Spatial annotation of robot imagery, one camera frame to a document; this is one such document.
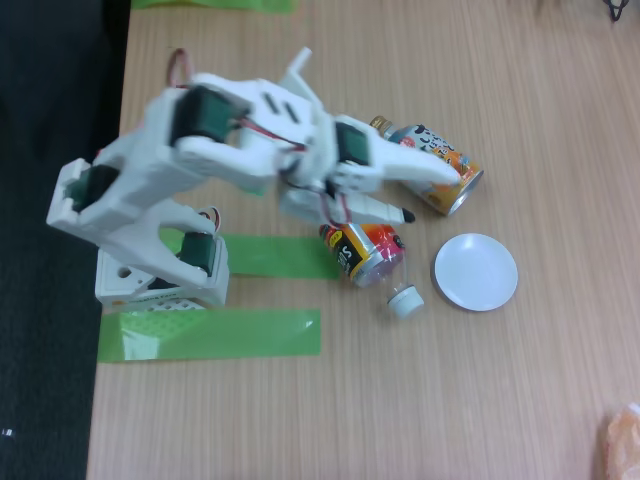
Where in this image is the clear plastic bottle orange label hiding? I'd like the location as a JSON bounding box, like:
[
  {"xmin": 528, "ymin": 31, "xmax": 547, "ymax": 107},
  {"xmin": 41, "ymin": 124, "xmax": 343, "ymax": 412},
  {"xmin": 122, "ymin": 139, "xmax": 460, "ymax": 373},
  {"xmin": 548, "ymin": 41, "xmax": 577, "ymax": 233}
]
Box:
[{"xmin": 318, "ymin": 222, "xmax": 426, "ymax": 320}]

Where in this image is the black cable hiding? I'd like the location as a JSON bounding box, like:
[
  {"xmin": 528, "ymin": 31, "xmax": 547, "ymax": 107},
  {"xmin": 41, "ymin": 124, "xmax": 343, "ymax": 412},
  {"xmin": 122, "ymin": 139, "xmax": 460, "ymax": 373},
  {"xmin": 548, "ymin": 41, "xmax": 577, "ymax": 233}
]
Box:
[{"xmin": 602, "ymin": 0, "xmax": 631, "ymax": 22}]

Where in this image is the orange juice aluminum bottle can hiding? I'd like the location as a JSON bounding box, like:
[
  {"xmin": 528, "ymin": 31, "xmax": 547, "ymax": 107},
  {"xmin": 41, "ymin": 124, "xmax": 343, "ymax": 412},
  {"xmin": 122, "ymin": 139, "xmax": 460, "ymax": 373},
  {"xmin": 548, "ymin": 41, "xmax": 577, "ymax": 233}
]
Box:
[{"xmin": 369, "ymin": 115, "xmax": 485, "ymax": 216}]

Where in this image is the small white round plate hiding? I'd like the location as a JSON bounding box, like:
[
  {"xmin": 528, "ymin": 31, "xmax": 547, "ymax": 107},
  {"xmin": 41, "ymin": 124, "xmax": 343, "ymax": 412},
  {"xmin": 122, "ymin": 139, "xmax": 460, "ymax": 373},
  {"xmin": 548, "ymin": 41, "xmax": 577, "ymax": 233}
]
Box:
[{"xmin": 432, "ymin": 232, "xmax": 520, "ymax": 314}]

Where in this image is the long green tape strip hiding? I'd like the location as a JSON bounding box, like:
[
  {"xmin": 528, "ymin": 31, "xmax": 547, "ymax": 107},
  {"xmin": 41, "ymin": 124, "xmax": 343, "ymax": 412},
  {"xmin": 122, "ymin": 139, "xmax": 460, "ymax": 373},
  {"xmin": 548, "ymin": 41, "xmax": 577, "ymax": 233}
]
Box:
[{"xmin": 97, "ymin": 308, "xmax": 322, "ymax": 365}]

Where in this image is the orange plastic bag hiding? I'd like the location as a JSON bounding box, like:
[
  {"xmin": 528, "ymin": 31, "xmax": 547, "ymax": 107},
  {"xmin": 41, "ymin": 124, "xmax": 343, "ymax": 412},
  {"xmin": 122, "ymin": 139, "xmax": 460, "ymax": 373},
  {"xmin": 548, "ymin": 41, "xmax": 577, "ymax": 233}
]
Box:
[{"xmin": 594, "ymin": 399, "xmax": 640, "ymax": 480}]

